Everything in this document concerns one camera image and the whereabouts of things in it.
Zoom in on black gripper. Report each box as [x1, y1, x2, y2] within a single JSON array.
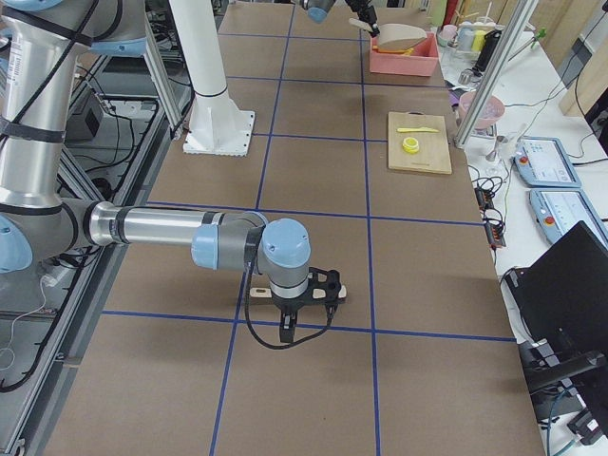
[[346, 0, 380, 37], [271, 267, 343, 343]]

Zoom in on beige plastic dustpan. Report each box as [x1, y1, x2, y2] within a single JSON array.
[[349, 18, 428, 49]]

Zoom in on yellow toy corn cob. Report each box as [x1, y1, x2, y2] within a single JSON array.
[[372, 45, 414, 56]]

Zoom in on pink plastic bin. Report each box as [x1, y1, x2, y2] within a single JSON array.
[[370, 32, 439, 77]]

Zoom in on yellow plastic knife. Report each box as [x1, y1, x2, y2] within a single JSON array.
[[395, 126, 440, 134]]

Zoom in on bamboo cutting board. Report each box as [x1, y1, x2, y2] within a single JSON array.
[[388, 112, 452, 175]]

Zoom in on yellow toy lemon slices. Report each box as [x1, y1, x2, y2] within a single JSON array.
[[402, 137, 420, 154]]

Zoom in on pink bowl with ice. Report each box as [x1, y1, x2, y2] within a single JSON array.
[[458, 91, 505, 130]]

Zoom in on blue teach pendant far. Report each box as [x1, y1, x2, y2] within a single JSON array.
[[513, 136, 581, 188]]

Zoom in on blue teach pendant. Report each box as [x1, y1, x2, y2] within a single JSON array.
[[528, 188, 607, 246], [513, 136, 581, 188]]

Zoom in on blue teach pendant near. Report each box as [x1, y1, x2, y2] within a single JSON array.
[[528, 188, 607, 246]]

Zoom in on black laptop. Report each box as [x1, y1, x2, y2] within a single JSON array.
[[503, 219, 608, 352]]

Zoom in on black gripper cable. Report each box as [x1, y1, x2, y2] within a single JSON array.
[[242, 265, 339, 351]]

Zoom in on aluminium frame post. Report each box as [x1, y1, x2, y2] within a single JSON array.
[[453, 0, 539, 149]]

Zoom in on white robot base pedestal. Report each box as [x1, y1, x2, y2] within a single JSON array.
[[170, 0, 256, 157]]

